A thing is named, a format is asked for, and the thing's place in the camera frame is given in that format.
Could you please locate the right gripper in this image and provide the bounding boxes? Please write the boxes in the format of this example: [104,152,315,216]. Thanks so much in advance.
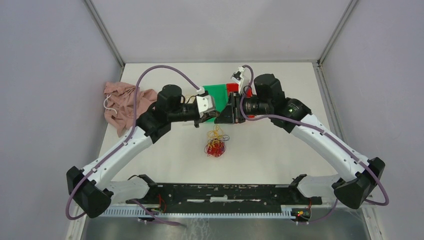
[214,90,272,124]

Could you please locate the yellow cables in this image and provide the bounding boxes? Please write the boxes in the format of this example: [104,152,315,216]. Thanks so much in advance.
[185,95,228,150]

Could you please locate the purple cables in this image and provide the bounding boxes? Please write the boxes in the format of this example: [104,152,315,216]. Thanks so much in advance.
[204,134,231,157]

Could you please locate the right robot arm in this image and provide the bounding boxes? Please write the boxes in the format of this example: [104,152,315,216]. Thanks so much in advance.
[215,71,390,209]

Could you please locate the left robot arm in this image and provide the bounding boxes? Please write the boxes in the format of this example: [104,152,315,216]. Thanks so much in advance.
[66,84,218,219]

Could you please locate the green plastic bin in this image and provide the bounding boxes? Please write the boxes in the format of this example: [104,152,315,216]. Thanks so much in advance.
[202,84,228,112]

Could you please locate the red plastic bin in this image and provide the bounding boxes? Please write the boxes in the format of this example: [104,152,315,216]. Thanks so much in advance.
[226,83,253,98]

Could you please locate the clear plastic bin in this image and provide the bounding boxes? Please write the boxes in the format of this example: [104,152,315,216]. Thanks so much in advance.
[179,95,200,128]

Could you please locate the pink cloth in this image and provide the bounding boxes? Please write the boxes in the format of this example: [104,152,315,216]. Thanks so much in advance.
[103,82,158,137]

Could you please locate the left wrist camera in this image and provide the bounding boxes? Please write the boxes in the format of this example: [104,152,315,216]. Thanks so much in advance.
[195,87,216,117]

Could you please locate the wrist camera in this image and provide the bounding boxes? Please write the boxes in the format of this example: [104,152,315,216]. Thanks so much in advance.
[195,87,216,117]
[230,66,246,86]

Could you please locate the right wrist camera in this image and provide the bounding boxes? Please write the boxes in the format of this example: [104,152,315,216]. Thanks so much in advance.
[230,66,246,86]

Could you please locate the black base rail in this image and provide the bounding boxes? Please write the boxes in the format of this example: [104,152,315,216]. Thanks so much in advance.
[136,178,323,214]

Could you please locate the white cord on cloth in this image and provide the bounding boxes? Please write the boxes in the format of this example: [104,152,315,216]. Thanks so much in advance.
[103,94,119,117]

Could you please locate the white comb cable duct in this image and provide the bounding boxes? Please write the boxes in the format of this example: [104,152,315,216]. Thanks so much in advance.
[100,206,296,220]

